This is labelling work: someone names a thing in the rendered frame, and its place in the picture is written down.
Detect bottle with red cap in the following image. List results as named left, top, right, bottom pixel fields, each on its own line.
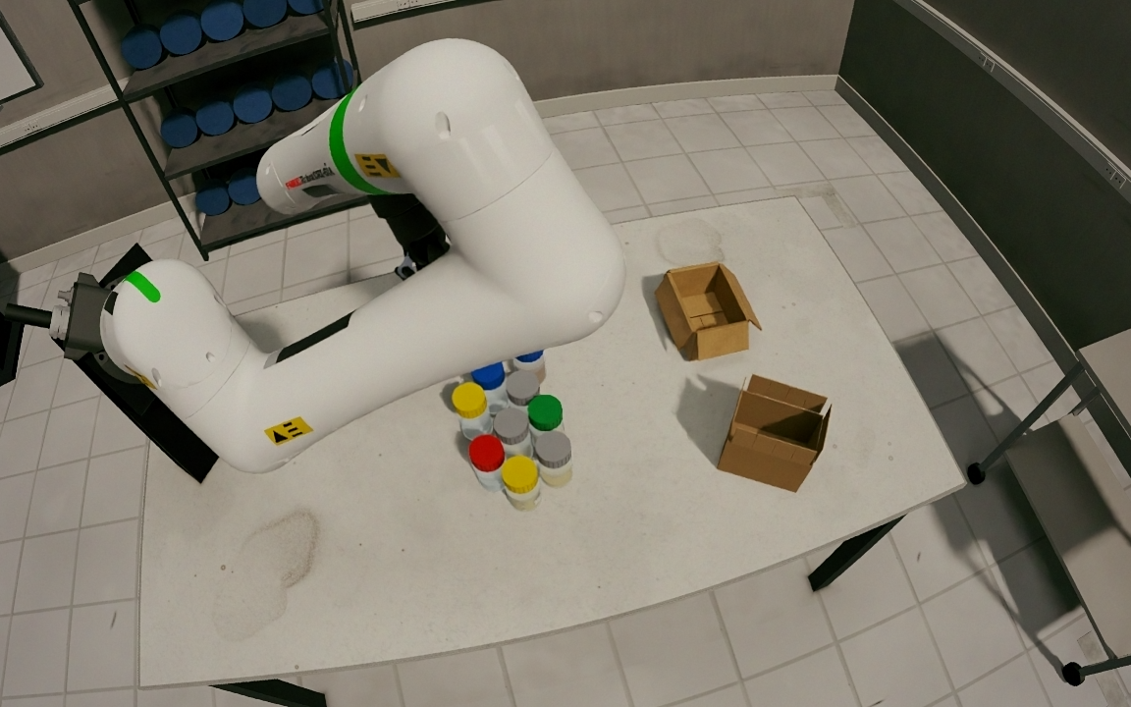
left=468, top=436, right=507, bottom=492

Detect white bottle with dark blue cap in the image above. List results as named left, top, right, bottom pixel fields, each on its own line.
left=513, top=351, right=547, bottom=385

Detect green-capped bottle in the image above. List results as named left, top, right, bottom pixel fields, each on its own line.
left=528, top=395, right=566, bottom=447

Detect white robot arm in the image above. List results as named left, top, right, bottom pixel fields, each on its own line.
left=5, top=38, right=625, bottom=474

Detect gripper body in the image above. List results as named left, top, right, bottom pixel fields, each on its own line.
left=386, top=202, right=446, bottom=266

